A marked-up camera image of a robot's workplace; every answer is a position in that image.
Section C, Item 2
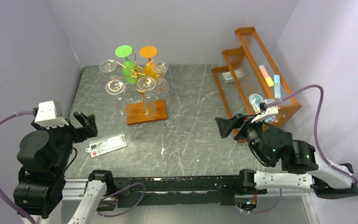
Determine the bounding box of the green plastic wine glass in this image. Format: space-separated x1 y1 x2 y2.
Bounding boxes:
115 45 137 84

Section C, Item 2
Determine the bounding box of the orange plastic wine glass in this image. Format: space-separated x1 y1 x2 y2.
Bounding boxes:
139 45 159 79

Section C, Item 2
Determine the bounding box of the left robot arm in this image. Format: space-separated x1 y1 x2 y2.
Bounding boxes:
13 109 98 224

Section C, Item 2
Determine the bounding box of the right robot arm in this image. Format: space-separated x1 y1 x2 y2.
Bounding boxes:
215 114 358 199

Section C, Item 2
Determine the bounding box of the orange wooden shelf rack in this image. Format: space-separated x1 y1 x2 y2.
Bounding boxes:
211 27 292 117

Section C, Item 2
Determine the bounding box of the flat blister pack on table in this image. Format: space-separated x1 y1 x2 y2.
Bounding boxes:
85 133 127 158

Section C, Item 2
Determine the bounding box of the small white box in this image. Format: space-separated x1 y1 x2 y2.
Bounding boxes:
222 71 234 84

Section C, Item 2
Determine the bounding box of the pink yellow highlighter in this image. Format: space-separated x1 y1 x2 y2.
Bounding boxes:
258 65 274 87

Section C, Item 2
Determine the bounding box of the light blue highlighter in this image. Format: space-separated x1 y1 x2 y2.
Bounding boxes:
274 74 282 99

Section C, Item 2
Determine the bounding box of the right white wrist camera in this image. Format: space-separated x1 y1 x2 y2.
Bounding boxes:
251 98 279 123

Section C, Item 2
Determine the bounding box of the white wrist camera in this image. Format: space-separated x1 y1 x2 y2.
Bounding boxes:
251 98 279 123
34 100 69 128

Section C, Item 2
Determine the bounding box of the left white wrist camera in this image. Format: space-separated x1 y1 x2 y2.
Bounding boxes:
34 100 69 128

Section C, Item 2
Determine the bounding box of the gold wire glass rack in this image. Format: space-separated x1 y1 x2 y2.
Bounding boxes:
99 45 169 126

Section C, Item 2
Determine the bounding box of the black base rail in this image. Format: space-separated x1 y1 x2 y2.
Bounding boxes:
106 175 267 208

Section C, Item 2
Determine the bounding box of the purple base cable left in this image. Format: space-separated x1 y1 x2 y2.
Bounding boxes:
97 182 146 218

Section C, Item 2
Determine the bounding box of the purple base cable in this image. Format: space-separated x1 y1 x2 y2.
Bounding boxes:
239 188 283 215
97 182 146 218

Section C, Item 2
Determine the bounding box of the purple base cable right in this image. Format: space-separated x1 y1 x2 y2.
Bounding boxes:
239 188 283 215

